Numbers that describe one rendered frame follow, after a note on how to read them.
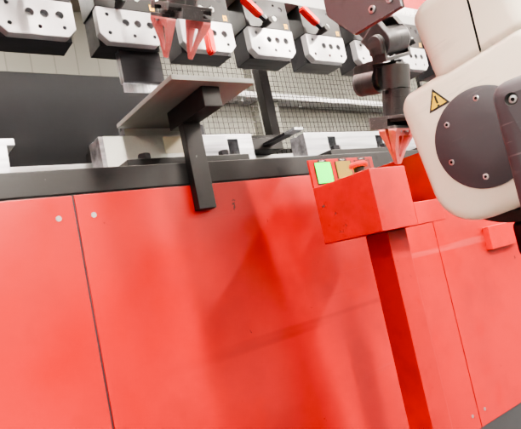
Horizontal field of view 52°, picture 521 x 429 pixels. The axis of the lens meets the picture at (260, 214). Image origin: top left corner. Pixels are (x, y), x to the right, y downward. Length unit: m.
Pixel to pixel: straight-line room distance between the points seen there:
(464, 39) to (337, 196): 0.54
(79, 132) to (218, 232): 0.78
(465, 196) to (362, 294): 0.74
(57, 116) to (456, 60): 1.32
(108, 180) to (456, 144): 0.62
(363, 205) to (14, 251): 0.61
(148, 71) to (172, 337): 0.61
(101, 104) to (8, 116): 0.28
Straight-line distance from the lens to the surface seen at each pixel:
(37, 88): 1.74
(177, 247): 1.02
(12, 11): 1.19
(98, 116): 1.77
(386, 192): 1.03
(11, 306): 0.92
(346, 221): 1.06
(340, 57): 1.63
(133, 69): 1.26
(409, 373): 1.13
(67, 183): 0.97
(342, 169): 1.18
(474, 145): 0.59
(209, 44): 1.31
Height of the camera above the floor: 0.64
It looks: 5 degrees up
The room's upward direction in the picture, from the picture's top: 12 degrees counter-clockwise
